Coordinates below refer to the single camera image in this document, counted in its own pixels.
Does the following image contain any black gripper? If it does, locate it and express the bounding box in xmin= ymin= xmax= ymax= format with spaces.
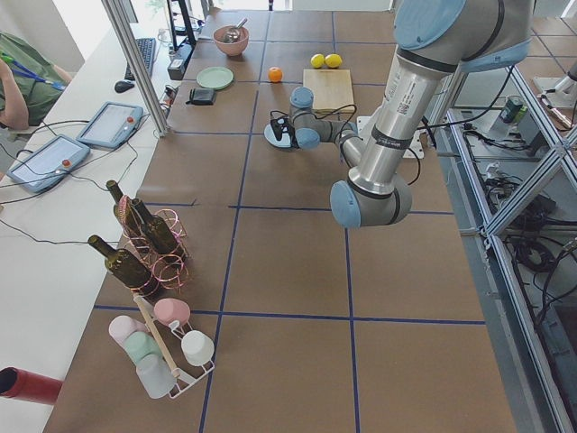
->
xmin=280 ymin=124 xmax=298 ymax=148

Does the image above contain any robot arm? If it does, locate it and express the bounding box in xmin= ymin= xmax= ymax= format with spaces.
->
xmin=287 ymin=1 xmax=535 ymax=228

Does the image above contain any light blue plate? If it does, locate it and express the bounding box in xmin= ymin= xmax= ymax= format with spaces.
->
xmin=263 ymin=124 xmax=289 ymax=149

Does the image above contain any light green plate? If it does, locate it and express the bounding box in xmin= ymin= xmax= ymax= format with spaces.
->
xmin=197 ymin=67 xmax=234 ymax=90

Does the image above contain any orange mandarin fruit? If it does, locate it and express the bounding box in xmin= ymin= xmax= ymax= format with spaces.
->
xmin=268 ymin=67 xmax=283 ymax=83

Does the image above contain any bamboo cutting board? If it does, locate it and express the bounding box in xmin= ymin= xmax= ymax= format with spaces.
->
xmin=303 ymin=69 xmax=354 ymax=114

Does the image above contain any lower yellow lemon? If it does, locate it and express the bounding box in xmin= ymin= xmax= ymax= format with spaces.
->
xmin=310 ymin=53 xmax=325 ymax=69

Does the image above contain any yellow lemon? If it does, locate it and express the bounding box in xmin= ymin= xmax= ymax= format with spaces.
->
xmin=325 ymin=53 xmax=343 ymax=69
xmin=310 ymin=53 xmax=325 ymax=69

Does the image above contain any upper yellow lemon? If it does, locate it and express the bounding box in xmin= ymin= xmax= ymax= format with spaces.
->
xmin=325 ymin=53 xmax=343 ymax=69

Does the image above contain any pink bowl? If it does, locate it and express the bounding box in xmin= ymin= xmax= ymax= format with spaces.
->
xmin=213 ymin=25 xmax=249 ymax=57

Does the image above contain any dark grey folded cloth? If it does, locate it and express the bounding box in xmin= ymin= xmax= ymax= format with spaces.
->
xmin=186 ymin=88 xmax=216 ymax=106

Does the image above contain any steel ice scoop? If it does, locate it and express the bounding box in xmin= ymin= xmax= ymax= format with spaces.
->
xmin=222 ymin=17 xmax=248 ymax=43

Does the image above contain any black keyboard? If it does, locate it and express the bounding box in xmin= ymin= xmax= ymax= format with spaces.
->
xmin=135 ymin=38 xmax=156 ymax=76

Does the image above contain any dark wine bottle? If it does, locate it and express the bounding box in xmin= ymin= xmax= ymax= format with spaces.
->
xmin=105 ymin=180 xmax=147 ymax=248
xmin=87 ymin=235 xmax=158 ymax=296
xmin=131 ymin=198 xmax=186 ymax=258

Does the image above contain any black computer mouse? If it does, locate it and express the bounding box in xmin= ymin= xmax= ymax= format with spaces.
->
xmin=114 ymin=79 xmax=135 ymax=94

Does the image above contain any far teach pendant tablet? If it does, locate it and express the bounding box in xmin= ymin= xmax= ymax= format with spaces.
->
xmin=77 ymin=101 xmax=144 ymax=150

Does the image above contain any teach pendant tablet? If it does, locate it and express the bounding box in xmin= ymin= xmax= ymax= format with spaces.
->
xmin=77 ymin=101 xmax=144 ymax=150
xmin=7 ymin=134 xmax=90 ymax=193

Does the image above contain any white cup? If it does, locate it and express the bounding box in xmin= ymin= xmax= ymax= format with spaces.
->
xmin=181 ymin=330 xmax=215 ymax=366

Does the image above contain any near teach pendant tablet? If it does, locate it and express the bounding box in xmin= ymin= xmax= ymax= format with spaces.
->
xmin=7 ymin=134 xmax=90 ymax=193

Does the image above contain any pale pink cup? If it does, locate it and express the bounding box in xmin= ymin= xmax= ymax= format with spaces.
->
xmin=108 ymin=315 xmax=149 ymax=348

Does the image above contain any person in green shirt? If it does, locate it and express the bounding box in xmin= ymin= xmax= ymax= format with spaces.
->
xmin=1 ymin=32 xmax=72 ymax=131

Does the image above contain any mint green cup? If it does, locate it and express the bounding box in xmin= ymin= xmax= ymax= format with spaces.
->
xmin=122 ymin=331 xmax=161 ymax=364

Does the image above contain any grey translucent cup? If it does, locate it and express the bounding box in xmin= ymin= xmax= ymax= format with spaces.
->
xmin=135 ymin=354 xmax=177 ymax=399

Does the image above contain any red cylinder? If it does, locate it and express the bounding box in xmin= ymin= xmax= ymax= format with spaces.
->
xmin=1 ymin=367 xmax=63 ymax=405

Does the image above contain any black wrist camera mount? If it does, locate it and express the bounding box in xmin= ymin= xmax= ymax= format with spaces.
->
xmin=270 ymin=115 xmax=289 ymax=142

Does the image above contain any copper wire bottle rack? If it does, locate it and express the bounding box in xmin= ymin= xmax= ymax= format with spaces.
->
xmin=123 ymin=204 xmax=189 ymax=293

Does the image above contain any aluminium frame post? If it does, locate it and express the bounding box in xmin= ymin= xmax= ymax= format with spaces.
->
xmin=101 ymin=0 xmax=169 ymax=137

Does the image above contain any white wire cup rack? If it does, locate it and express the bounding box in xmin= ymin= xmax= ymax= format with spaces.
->
xmin=133 ymin=296 xmax=215 ymax=400

